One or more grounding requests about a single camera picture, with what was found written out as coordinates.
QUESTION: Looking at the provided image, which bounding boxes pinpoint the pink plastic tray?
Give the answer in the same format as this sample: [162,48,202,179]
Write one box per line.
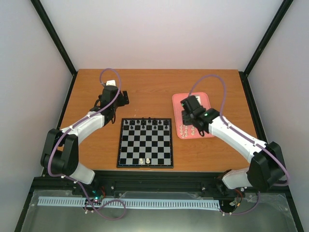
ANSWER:
[172,93,212,140]

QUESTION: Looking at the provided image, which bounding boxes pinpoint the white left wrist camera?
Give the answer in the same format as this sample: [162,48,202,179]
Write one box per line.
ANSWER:
[105,80,116,87]

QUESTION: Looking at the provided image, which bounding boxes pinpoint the light blue slotted cable duct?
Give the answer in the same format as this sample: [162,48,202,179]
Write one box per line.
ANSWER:
[37,196,220,211]

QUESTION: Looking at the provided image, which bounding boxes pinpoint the left black frame post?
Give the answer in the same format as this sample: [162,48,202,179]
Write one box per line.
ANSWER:
[30,0,77,76]

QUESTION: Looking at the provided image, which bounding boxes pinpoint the right black frame post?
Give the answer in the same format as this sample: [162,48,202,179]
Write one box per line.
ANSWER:
[243,0,294,75]

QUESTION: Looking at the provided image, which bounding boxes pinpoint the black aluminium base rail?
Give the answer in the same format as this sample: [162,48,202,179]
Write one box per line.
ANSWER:
[31,170,289,196]

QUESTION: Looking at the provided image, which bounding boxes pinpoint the black white chess board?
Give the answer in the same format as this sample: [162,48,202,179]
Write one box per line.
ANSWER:
[116,128,174,168]

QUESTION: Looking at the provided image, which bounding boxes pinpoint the black frame post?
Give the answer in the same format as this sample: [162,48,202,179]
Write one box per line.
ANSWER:
[243,0,294,75]
[30,0,77,76]

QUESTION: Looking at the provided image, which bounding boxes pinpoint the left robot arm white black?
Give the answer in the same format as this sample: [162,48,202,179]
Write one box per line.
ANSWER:
[41,85,129,195]

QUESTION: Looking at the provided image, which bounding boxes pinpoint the metal sheet front panel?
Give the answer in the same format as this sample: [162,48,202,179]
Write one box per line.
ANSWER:
[16,190,297,232]

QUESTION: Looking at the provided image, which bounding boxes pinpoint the black chess pieces row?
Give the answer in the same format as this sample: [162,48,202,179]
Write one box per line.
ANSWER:
[121,117,171,130]

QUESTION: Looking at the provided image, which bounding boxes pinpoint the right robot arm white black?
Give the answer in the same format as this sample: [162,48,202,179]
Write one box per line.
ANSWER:
[181,96,287,191]

